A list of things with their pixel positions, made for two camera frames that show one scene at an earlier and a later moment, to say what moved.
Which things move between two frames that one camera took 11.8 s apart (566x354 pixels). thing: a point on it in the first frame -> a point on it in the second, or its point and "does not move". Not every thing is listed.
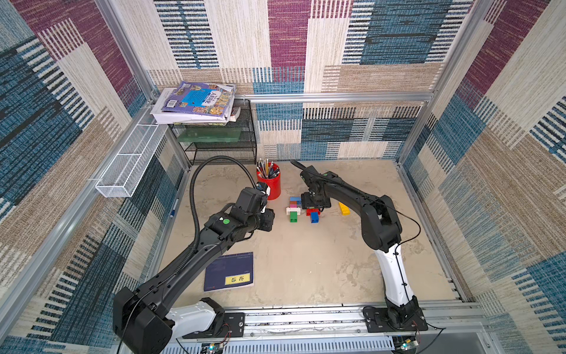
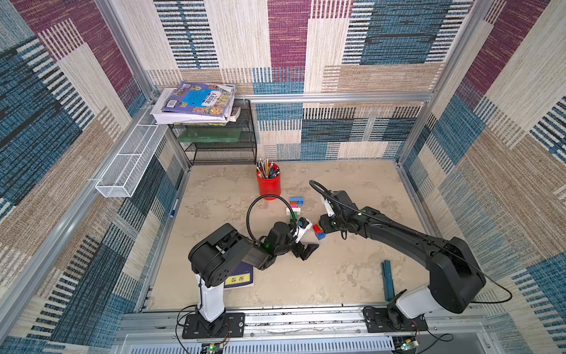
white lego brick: (289, 209) does not move
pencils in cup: (266, 169) does not move
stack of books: (195, 103) does not move
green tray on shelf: (204, 135) does not move
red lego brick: (309, 211) -> (316, 229)
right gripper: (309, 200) -> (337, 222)
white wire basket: (122, 176) does not move
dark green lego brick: (293, 217) does not move
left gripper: (270, 217) -> (299, 253)
